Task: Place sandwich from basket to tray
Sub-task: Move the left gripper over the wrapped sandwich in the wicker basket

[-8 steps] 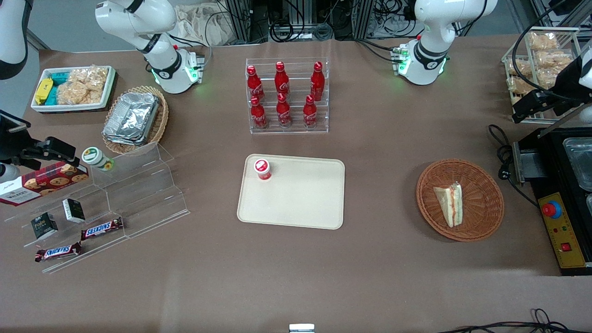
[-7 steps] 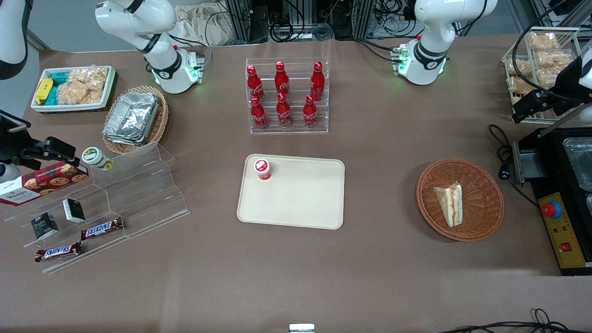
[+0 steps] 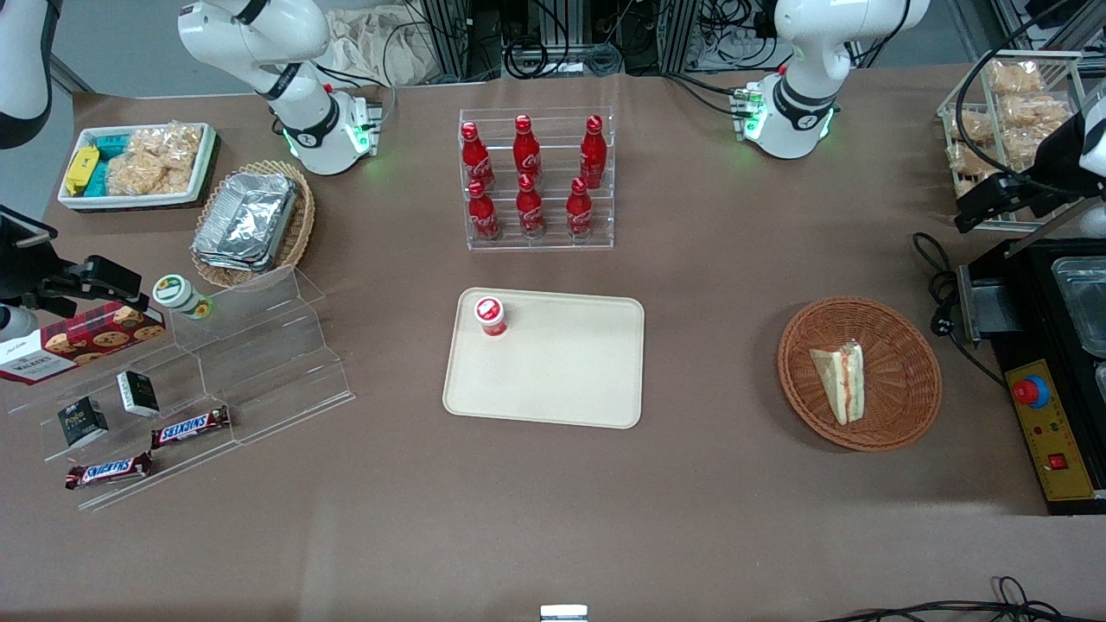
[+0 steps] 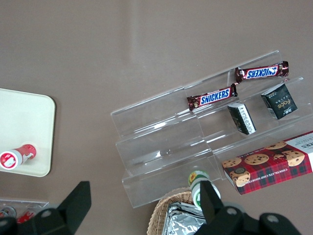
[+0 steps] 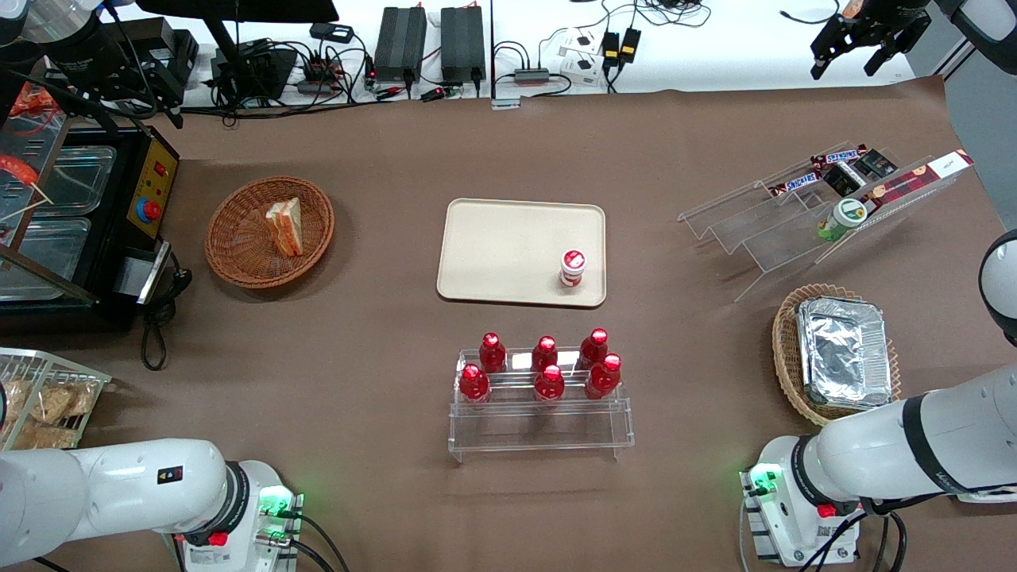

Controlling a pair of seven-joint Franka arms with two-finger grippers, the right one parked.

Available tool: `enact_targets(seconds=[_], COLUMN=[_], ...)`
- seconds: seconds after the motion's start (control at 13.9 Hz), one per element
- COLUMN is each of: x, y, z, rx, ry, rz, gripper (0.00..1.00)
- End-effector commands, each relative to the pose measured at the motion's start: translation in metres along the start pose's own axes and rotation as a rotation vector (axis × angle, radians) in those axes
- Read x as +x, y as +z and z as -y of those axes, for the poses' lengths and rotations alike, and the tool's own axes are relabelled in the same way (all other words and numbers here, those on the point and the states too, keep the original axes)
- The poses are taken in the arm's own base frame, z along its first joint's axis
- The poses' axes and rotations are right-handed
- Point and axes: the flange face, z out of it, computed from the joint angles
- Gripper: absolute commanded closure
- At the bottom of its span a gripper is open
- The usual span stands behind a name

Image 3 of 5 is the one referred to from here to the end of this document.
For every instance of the steel pan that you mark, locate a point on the steel pan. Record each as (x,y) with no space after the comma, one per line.
(1084,302)

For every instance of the red lid yogurt cup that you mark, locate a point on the red lid yogurt cup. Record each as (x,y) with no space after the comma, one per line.
(490,314)

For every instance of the red cola bottle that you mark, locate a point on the red cola bottle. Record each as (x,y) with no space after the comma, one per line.
(593,154)
(578,210)
(525,149)
(530,209)
(474,160)
(482,214)

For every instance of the beige cloth bag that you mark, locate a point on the beige cloth bag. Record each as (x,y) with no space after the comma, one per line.
(380,47)

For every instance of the white rectangular plastic bin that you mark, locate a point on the white rectangular plastic bin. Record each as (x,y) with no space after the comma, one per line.
(130,200)

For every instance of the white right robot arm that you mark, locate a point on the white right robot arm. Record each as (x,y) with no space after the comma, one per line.
(302,121)

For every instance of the black machine with yellow panel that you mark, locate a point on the black machine with yellow panel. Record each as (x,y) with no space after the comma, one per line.
(1050,432)

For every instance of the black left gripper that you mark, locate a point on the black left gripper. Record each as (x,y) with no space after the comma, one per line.
(1052,152)

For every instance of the clear acrylic stepped display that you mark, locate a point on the clear acrylic stepped display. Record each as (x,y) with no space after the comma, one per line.
(259,363)

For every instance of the clear acrylic bottle rack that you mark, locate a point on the clear acrylic bottle rack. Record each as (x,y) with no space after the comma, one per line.
(553,242)

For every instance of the small black carton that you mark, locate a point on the small black carton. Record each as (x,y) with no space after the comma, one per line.
(82,422)
(138,393)

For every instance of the beige plastic serving tray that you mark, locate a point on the beige plastic serving tray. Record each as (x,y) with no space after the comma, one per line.
(553,371)

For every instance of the aluminium foil container stack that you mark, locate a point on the aluminium foil container stack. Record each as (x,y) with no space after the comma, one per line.
(246,220)

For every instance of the small white device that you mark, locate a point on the small white device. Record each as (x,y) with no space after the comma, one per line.
(563,613)

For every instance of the teal snack packet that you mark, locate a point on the teal snack packet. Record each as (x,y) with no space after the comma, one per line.
(98,180)
(111,142)

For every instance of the green lid white jar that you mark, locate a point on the green lid white jar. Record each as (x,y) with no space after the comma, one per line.
(177,294)

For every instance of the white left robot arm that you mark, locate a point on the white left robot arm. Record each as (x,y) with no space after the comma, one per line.
(804,52)

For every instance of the brown round wicker basket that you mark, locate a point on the brown round wicker basket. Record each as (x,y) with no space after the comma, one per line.
(899,380)

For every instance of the yellow snack packet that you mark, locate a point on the yellow snack packet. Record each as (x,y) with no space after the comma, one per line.
(82,168)

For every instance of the clear bag of rice crackers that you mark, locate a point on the clear bag of rice crackers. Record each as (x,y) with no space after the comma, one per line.
(155,160)

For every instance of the clear bag of fried snacks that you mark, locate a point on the clear bag of fried snacks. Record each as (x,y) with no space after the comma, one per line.
(1035,111)
(1020,142)
(1015,78)
(975,127)
(969,160)

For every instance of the red tartan cookie box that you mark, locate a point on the red tartan cookie box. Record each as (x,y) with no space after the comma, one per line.
(78,341)

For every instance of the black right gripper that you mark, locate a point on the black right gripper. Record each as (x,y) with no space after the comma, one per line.
(19,269)

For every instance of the light oval wicker basket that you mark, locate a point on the light oval wicker basket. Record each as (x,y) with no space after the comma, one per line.
(298,233)

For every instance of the brown snickers bar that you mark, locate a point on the brown snickers bar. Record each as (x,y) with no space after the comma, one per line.
(108,471)
(190,427)

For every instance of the triangle sandwich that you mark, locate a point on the triangle sandwich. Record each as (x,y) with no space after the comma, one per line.
(842,380)

